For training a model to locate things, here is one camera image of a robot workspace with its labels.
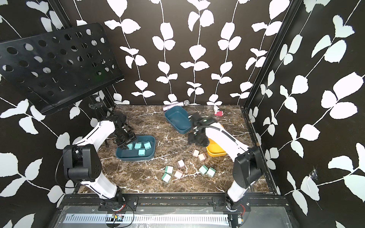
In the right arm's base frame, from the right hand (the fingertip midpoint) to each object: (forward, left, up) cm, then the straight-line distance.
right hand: (191, 141), depth 83 cm
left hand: (+2, +35, -3) cm, 35 cm away
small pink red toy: (+34, -23, -12) cm, 43 cm away
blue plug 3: (+4, +30, -12) cm, 32 cm away
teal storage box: (+1, +33, -11) cm, 35 cm away
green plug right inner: (-12, -7, -13) cm, 19 cm away
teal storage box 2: (+30, +10, -15) cm, 35 cm away
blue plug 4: (-2, +33, -11) cm, 34 cm away
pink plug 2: (-15, +8, -13) cm, 21 cm away
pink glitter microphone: (+43, +5, -9) cm, 44 cm away
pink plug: (-9, +6, -11) cm, 16 cm away
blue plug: (+2, +41, -10) cm, 42 cm away
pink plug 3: (-1, -3, -12) cm, 13 cm away
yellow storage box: (+1, -15, -12) cm, 20 cm away
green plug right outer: (-14, -12, -12) cm, 22 cm away
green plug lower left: (-17, +15, -12) cm, 26 cm away
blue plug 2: (+3, +36, -10) cm, 37 cm away
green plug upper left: (-13, +14, -11) cm, 22 cm away
